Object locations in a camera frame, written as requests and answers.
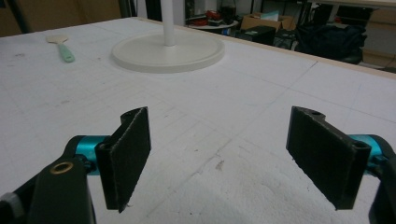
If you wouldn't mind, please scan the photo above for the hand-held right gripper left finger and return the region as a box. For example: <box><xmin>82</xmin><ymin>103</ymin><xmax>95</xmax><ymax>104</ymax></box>
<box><xmin>94</xmin><ymin>105</ymin><xmax>152</xmax><ymax>214</ymax></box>

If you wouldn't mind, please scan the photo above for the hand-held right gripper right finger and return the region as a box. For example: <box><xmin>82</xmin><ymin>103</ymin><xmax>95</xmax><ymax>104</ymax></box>
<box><xmin>285</xmin><ymin>105</ymin><xmax>373</xmax><ymax>211</ymax></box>

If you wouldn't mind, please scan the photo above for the black bag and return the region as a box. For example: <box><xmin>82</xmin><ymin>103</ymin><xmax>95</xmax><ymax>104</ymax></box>
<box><xmin>294</xmin><ymin>22</ymin><xmax>368</xmax><ymax>62</ymax></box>

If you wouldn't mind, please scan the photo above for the white round lamp stand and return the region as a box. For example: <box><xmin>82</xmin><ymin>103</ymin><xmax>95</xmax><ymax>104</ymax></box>
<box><xmin>110</xmin><ymin>0</ymin><xmax>226</xmax><ymax>75</ymax></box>

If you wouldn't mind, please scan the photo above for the black box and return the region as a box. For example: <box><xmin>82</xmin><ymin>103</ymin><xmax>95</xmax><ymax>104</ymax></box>
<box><xmin>235</xmin><ymin>25</ymin><xmax>277</xmax><ymax>47</ymax></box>

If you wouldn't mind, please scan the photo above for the open cardboard box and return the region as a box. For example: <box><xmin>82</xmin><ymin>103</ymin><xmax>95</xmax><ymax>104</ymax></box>
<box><xmin>239</xmin><ymin>11</ymin><xmax>297</xmax><ymax>32</ymax></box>

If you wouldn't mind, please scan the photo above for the round side table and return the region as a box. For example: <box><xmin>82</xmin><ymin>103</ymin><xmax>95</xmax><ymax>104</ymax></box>
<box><xmin>188</xmin><ymin>20</ymin><xmax>240</xmax><ymax>35</ymax></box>

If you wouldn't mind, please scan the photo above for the red tool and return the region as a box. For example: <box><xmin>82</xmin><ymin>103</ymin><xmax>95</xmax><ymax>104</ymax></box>
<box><xmin>205</xmin><ymin>9</ymin><xmax>222</xmax><ymax>21</ymax></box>

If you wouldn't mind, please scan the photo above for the wooden spatula with green handle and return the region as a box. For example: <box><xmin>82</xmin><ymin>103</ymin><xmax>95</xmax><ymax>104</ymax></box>
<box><xmin>45</xmin><ymin>35</ymin><xmax>76</xmax><ymax>63</ymax></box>

